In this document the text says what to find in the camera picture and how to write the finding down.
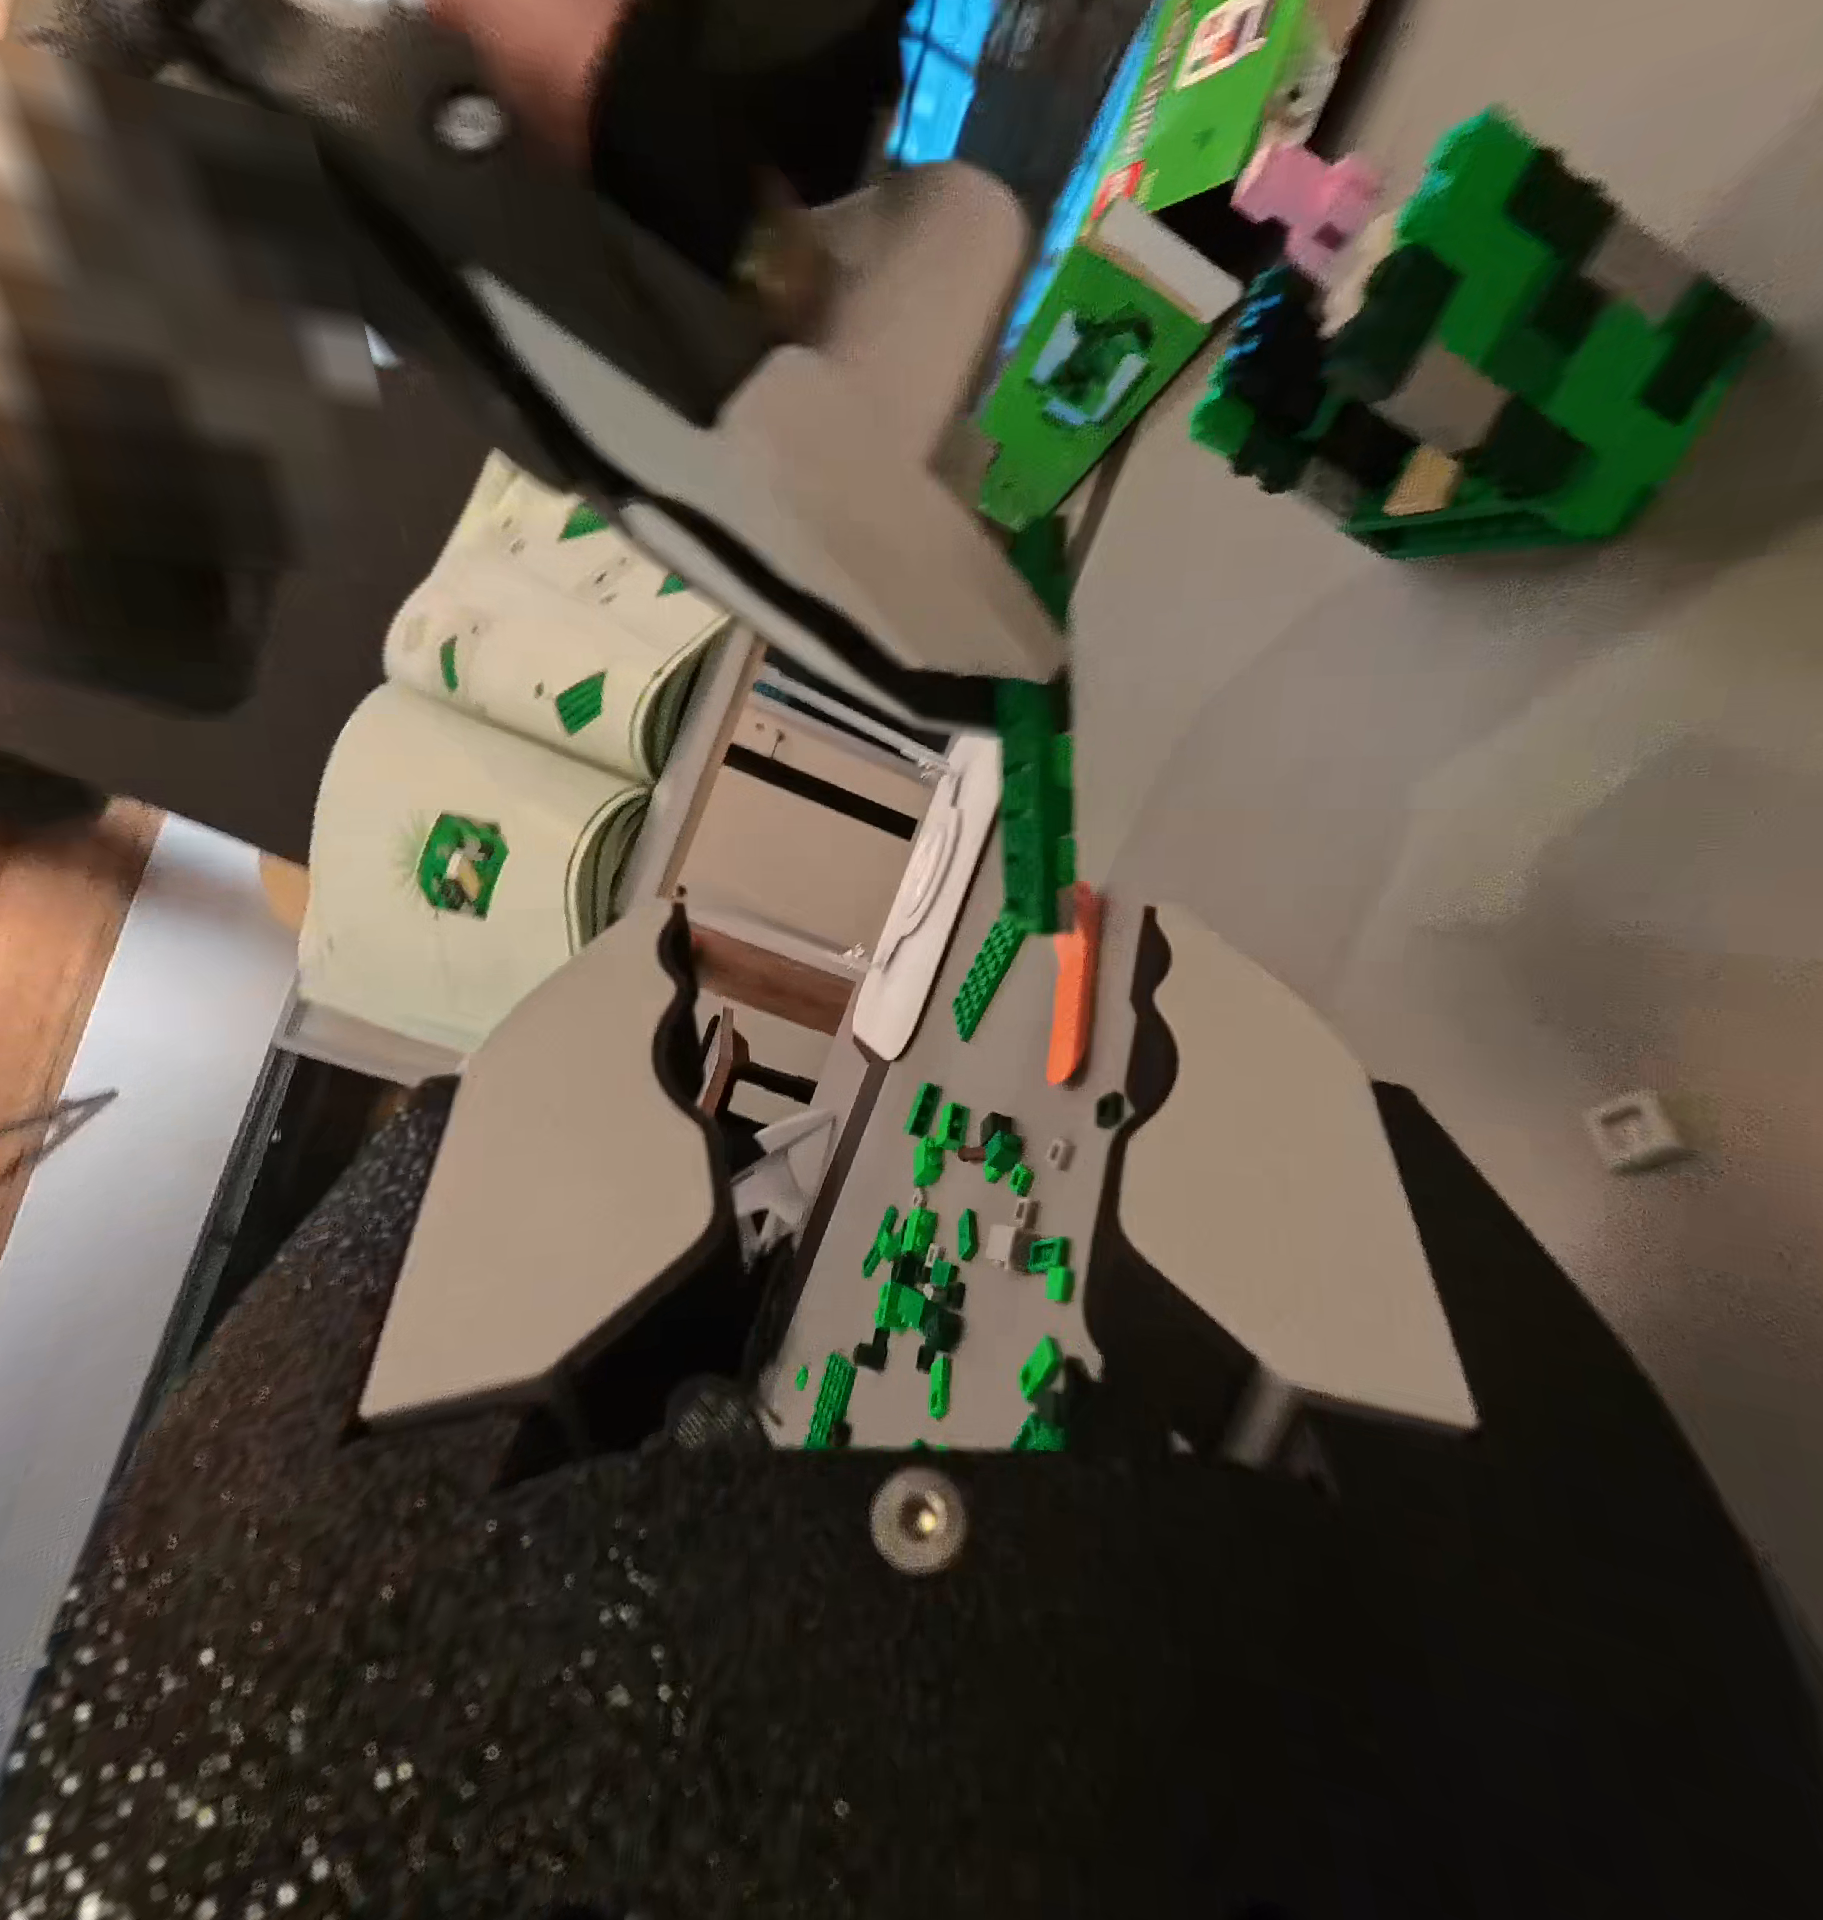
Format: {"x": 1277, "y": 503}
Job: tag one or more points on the neighbouring wooden desk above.
{"x": 792, "y": 857}

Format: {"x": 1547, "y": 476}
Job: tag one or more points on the white table mat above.
{"x": 896, "y": 1027}

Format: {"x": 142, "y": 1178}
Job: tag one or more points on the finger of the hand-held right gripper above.
{"x": 866, "y": 392}
{"x": 686, "y": 543}

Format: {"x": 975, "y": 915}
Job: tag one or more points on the lego instruction booklet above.
{"x": 387, "y": 840}

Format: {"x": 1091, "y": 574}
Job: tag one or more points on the pink lego pig figure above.
{"x": 1310, "y": 202}

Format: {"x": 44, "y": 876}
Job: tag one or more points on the person's right hand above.
{"x": 530, "y": 30}

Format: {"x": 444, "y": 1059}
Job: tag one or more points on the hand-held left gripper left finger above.
{"x": 552, "y": 1202}

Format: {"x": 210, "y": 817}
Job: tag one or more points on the orange brick separator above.
{"x": 1074, "y": 992}

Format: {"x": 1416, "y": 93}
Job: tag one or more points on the pile of small green bricks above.
{"x": 912, "y": 1290}

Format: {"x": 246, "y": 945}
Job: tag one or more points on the green lego set box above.
{"x": 1032, "y": 450}

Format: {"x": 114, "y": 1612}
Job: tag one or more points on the green lego creeper figure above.
{"x": 1527, "y": 300}

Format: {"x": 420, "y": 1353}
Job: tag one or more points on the small grey lego tile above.
{"x": 1640, "y": 1132}

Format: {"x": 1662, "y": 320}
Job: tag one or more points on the white booklet stand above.
{"x": 935, "y": 885}

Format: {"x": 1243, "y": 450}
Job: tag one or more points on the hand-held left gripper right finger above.
{"x": 1272, "y": 1202}

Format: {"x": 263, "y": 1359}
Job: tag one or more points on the long green lego plate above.
{"x": 990, "y": 977}

